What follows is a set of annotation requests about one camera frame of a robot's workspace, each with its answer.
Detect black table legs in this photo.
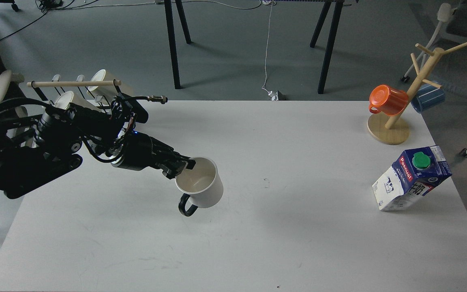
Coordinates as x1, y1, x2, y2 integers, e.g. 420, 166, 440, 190
309, 0, 345, 94
162, 0, 192, 90

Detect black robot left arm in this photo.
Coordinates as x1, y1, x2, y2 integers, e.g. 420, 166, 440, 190
0, 93, 196, 199

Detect white power cable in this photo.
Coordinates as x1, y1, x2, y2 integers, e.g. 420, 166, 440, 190
261, 0, 277, 94

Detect white HOME mug rear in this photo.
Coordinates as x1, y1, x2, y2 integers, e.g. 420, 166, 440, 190
87, 69, 135, 104

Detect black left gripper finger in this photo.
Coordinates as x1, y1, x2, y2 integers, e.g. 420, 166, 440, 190
169, 152, 196, 170
161, 164, 187, 179

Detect white power strip plug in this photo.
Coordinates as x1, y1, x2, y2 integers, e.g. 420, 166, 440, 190
268, 90, 287, 101

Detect grey office chair right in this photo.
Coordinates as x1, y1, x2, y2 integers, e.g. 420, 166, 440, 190
401, 0, 467, 159

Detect blue white milk carton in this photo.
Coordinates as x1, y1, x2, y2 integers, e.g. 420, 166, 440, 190
371, 145, 452, 211

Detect black wire mug rack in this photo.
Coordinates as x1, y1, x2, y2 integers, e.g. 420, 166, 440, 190
27, 75, 138, 142

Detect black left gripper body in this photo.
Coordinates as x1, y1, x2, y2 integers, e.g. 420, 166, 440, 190
111, 133, 177, 171

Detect white mug with black handle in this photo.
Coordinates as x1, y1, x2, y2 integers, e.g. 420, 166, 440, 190
176, 157, 224, 217

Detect orange plastic cup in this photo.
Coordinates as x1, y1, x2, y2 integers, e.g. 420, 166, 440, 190
368, 84, 409, 116

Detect black table legs right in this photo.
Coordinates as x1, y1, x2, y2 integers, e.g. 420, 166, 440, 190
309, 0, 345, 94

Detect white home mug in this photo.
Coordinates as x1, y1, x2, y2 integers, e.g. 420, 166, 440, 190
54, 91, 100, 111
87, 69, 135, 104

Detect blue plastic cup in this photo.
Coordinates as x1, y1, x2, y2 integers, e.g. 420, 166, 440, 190
410, 84, 446, 113

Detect black table legs left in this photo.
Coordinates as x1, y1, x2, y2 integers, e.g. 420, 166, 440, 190
162, 0, 192, 90

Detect wooden mug tree stand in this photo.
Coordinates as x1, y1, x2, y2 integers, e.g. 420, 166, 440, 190
367, 41, 467, 145

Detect white HOME mug front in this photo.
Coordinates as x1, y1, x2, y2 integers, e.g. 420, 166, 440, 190
54, 91, 100, 111

